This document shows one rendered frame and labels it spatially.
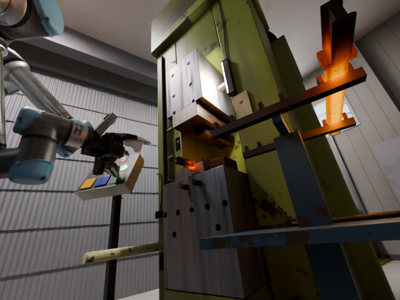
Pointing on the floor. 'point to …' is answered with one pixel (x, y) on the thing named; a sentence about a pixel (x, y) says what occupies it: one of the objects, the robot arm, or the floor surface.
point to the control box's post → (112, 248)
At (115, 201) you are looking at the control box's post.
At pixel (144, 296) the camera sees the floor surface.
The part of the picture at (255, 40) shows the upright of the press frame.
